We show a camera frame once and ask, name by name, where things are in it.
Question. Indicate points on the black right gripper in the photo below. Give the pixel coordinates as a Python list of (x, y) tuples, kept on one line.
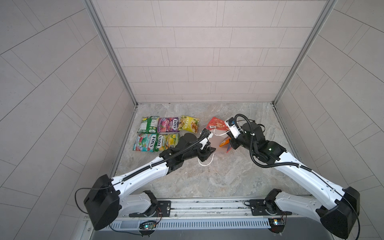
[(232, 141)]

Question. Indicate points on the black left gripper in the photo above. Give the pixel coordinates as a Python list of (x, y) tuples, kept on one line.
[(203, 155)]

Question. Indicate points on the yellow green snack packet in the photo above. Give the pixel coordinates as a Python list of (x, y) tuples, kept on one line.
[(189, 124)]

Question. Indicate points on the lime yellow snack packet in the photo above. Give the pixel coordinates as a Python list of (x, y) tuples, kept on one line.
[(167, 141)]

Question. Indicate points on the red paper gift bag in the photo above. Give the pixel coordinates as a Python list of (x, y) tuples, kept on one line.
[(220, 132)]

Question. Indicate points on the purple snack packet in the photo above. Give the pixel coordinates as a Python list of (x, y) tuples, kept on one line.
[(168, 125)]

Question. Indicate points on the teal snack packet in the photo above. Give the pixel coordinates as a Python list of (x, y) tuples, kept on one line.
[(146, 143)]

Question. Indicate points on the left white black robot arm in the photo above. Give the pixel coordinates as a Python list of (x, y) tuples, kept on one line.
[(109, 198)]

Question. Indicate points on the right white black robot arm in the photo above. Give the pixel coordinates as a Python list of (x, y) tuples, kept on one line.
[(335, 207)]

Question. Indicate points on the orange snack packet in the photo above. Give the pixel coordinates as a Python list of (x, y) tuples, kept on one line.
[(225, 142)]

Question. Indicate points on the left green circuit board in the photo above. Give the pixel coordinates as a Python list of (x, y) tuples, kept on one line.
[(148, 226)]

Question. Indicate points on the right circuit board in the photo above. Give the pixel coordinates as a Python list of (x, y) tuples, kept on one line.
[(277, 225)]

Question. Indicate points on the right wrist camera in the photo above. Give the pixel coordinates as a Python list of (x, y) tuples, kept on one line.
[(234, 129)]

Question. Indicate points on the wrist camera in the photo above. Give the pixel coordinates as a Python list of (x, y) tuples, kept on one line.
[(205, 136), (234, 129)]

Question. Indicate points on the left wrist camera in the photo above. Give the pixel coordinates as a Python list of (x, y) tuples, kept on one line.
[(205, 136)]

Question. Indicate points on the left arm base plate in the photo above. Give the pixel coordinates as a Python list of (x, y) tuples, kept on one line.
[(162, 208)]

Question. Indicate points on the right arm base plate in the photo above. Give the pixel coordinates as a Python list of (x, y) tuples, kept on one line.
[(261, 207)]

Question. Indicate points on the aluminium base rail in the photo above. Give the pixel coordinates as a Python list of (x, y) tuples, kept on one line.
[(200, 208)]

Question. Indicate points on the aluminium corner post right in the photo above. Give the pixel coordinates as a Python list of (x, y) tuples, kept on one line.
[(324, 15)]

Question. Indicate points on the aluminium corner post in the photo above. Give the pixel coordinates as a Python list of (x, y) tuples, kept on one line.
[(90, 7), (324, 15)]

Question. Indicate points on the aluminium corner post left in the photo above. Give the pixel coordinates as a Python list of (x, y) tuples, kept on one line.
[(90, 7)]

